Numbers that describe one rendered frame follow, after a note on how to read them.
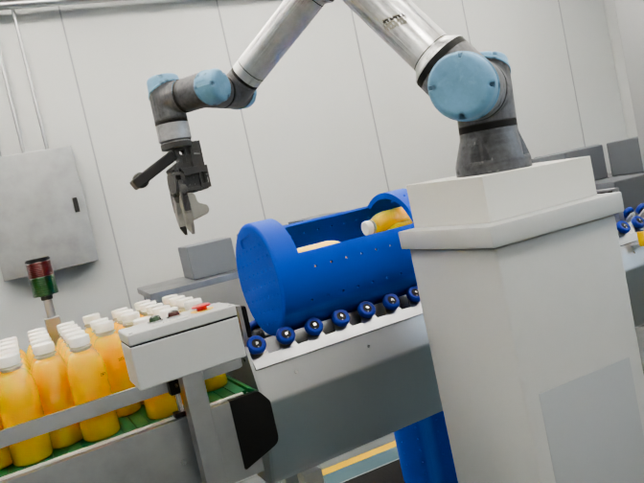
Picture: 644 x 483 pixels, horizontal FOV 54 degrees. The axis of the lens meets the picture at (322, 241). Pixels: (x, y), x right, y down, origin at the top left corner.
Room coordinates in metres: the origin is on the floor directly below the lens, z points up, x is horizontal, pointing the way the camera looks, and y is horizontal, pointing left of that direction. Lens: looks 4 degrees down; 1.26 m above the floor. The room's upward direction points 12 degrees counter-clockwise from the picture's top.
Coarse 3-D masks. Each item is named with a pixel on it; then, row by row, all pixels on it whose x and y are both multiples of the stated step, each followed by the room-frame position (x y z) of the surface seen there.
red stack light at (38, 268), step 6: (30, 264) 1.63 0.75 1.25; (36, 264) 1.63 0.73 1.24; (42, 264) 1.64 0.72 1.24; (48, 264) 1.65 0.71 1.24; (30, 270) 1.63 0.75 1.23; (36, 270) 1.63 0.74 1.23; (42, 270) 1.64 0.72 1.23; (48, 270) 1.65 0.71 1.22; (30, 276) 1.63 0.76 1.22; (36, 276) 1.63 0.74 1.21; (42, 276) 1.63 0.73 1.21
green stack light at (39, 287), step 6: (48, 276) 1.64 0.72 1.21; (54, 276) 1.66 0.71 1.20; (30, 282) 1.64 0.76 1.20; (36, 282) 1.63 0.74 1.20; (42, 282) 1.63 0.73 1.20; (48, 282) 1.64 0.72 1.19; (54, 282) 1.65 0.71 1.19; (36, 288) 1.63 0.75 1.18; (42, 288) 1.63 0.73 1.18; (48, 288) 1.64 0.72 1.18; (54, 288) 1.65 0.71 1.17; (36, 294) 1.63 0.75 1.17; (42, 294) 1.63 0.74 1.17; (48, 294) 1.63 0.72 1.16
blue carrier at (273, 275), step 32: (256, 224) 1.51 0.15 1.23; (288, 224) 1.68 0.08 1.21; (320, 224) 1.74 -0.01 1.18; (352, 224) 1.80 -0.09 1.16; (256, 256) 1.51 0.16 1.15; (288, 256) 1.44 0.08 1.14; (320, 256) 1.47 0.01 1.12; (352, 256) 1.50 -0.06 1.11; (384, 256) 1.54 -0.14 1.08; (256, 288) 1.56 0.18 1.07; (288, 288) 1.42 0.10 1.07; (320, 288) 1.46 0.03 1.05; (352, 288) 1.51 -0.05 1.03; (384, 288) 1.57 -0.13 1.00; (256, 320) 1.61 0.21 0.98; (288, 320) 1.46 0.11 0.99
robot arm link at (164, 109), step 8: (152, 80) 1.43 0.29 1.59; (160, 80) 1.43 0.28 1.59; (168, 80) 1.43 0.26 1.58; (152, 88) 1.43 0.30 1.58; (160, 88) 1.43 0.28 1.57; (168, 88) 1.42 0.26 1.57; (152, 96) 1.44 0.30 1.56; (160, 96) 1.43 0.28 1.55; (168, 96) 1.42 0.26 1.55; (152, 104) 1.44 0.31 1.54; (160, 104) 1.43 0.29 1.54; (168, 104) 1.43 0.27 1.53; (152, 112) 1.45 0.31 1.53; (160, 112) 1.43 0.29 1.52; (168, 112) 1.43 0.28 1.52; (176, 112) 1.44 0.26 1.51; (184, 112) 1.44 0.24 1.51; (160, 120) 1.43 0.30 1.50; (168, 120) 1.43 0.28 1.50; (176, 120) 1.44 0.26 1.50; (184, 120) 1.45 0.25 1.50
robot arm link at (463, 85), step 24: (360, 0) 1.20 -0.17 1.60; (384, 0) 1.18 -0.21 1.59; (408, 0) 1.19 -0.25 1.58; (384, 24) 1.18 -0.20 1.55; (408, 24) 1.16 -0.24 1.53; (432, 24) 1.17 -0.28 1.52; (408, 48) 1.17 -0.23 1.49; (432, 48) 1.14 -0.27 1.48; (456, 48) 1.13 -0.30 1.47; (432, 72) 1.12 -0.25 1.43; (456, 72) 1.10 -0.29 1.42; (480, 72) 1.09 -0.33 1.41; (432, 96) 1.13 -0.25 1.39; (456, 96) 1.11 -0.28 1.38; (480, 96) 1.10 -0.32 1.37; (504, 96) 1.19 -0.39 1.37; (456, 120) 1.15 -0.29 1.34
